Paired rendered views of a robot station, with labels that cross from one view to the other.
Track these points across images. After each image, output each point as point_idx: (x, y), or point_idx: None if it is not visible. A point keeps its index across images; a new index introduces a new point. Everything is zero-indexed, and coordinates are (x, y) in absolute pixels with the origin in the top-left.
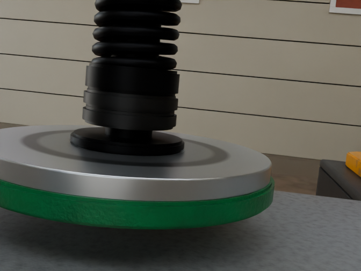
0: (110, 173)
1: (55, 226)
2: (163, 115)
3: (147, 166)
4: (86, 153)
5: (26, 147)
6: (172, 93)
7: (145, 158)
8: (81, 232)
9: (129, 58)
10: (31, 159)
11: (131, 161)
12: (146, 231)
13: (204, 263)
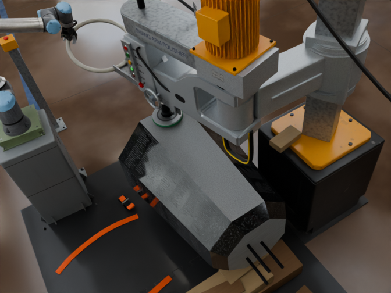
0: (155, 120)
1: None
2: (166, 114)
3: (160, 120)
4: (159, 115)
5: (156, 112)
6: (166, 112)
7: (162, 118)
8: None
9: (162, 109)
10: (153, 115)
11: (160, 118)
12: None
13: (164, 128)
